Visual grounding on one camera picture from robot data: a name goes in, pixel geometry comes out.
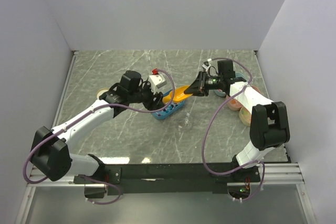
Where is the purple cable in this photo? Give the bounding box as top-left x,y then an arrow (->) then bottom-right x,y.
203,58 -> 266,203
23,69 -> 176,206

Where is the light blue star candy tray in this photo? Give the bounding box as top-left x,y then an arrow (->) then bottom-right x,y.
214,72 -> 247,98

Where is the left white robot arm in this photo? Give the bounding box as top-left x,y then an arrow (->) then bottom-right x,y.
29,70 -> 166,183

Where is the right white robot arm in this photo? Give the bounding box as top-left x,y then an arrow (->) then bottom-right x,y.
184,58 -> 290,182

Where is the blue lollipop tray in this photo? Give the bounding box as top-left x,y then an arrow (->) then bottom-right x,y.
151,100 -> 185,120

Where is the black base beam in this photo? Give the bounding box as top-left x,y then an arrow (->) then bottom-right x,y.
73,162 -> 263,196

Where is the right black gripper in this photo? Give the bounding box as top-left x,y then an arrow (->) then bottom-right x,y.
184,70 -> 223,97

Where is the clear plastic jar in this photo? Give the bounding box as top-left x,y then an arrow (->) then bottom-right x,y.
178,113 -> 193,131

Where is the pink lollipop tray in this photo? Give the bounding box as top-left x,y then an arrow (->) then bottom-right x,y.
227,86 -> 261,111

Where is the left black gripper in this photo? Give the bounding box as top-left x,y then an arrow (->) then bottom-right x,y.
129,80 -> 166,113

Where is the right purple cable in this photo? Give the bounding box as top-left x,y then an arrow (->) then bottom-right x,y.
203,58 -> 266,203

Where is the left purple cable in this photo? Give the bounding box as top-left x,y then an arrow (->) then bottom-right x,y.
23,69 -> 176,206

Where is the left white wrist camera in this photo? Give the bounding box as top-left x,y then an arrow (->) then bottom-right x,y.
148,68 -> 167,93

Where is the beige gummy candy tray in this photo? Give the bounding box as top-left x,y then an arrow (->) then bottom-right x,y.
239,107 -> 251,127

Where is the yellow plastic scoop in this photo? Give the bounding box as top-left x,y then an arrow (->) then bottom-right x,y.
162,85 -> 192,104

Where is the beige round jar lid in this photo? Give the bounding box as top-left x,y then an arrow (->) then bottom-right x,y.
96,88 -> 109,99

